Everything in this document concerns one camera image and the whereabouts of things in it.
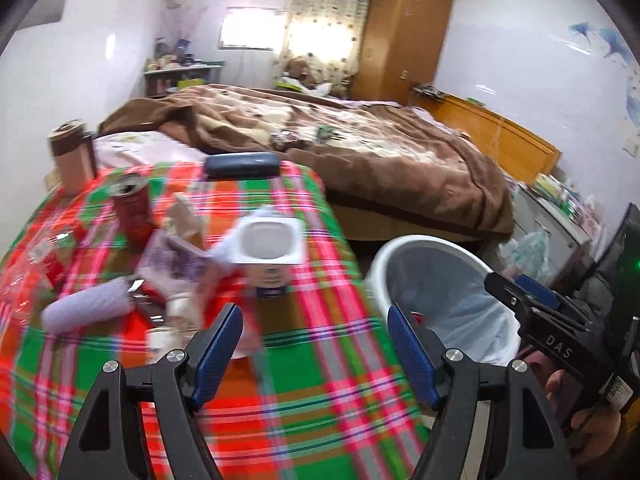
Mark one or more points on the wooden headboard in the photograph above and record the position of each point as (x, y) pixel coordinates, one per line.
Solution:
(500, 130)

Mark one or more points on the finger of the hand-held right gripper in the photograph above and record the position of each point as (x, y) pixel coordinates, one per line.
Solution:
(502, 290)
(537, 290)

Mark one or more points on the plaid tablecloth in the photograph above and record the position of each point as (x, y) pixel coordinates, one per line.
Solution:
(310, 410)

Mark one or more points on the clear plastic bottle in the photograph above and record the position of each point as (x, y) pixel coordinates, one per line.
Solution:
(35, 260)

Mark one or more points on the patterned paper cup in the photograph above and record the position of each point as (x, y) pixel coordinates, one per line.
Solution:
(165, 340)

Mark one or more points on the white bin liner bag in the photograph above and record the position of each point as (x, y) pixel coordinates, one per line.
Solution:
(450, 290)

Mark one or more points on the window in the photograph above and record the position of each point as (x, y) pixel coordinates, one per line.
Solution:
(250, 30)

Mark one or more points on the patterned curtain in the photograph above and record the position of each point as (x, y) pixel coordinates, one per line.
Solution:
(325, 10)

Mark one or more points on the red drink can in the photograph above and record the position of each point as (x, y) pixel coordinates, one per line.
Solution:
(132, 215)

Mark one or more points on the dark small jars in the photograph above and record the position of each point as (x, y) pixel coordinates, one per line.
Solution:
(287, 140)

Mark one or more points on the person's right hand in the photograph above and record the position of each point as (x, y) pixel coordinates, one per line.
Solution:
(556, 385)

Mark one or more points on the brown and pink tumbler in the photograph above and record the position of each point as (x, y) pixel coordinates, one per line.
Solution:
(72, 165)

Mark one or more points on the white wall shelf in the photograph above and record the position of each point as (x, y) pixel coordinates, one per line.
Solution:
(180, 77)

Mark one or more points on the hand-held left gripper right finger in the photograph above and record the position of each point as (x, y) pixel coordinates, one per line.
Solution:
(410, 355)

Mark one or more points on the blue dolphin wall sticker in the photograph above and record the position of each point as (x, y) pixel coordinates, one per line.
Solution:
(600, 40)

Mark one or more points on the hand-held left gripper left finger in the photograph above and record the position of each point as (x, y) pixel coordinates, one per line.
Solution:
(220, 355)

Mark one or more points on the dark blue glasses case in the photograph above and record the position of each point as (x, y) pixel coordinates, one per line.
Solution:
(242, 165)

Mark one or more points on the purple printed packet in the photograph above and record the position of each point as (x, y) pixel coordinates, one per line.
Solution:
(170, 260)

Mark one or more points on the small green box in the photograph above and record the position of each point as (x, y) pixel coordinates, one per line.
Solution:
(325, 132)

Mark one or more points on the white nightstand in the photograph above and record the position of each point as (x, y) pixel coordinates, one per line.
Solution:
(545, 230)

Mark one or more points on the cream tissue packet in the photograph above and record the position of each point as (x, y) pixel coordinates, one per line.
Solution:
(182, 220)

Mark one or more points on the white yogurt cup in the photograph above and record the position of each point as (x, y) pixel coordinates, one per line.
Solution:
(270, 240)

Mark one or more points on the vase of dried branches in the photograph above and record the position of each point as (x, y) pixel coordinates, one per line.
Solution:
(185, 25)

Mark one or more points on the wooden wardrobe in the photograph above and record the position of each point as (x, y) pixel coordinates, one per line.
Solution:
(405, 35)

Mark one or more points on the row of bottles and jars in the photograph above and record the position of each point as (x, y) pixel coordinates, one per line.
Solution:
(172, 57)

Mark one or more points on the brown blanket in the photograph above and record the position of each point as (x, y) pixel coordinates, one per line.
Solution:
(400, 170)

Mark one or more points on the brown teddy bear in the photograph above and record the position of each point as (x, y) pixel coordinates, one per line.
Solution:
(300, 67)

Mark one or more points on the white trash bin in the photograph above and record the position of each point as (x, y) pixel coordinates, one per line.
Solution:
(400, 255)

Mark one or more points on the tan bed base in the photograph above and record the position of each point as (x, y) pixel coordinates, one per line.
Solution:
(400, 225)

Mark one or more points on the pink floral bed sheet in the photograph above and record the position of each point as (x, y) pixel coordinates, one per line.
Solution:
(145, 147)

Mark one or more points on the crumpled plastic bag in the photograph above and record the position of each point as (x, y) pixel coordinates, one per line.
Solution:
(530, 252)

